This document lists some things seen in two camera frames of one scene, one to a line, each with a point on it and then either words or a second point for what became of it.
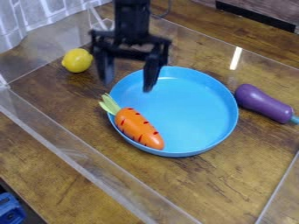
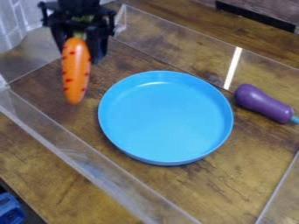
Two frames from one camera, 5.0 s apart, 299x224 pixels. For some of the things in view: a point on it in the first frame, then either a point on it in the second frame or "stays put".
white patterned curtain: (24, 16) stays put
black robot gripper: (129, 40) → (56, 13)
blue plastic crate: (12, 213) stays put
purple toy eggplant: (256, 101) stays put
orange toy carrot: (133, 123) → (76, 67)
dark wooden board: (279, 13) stays put
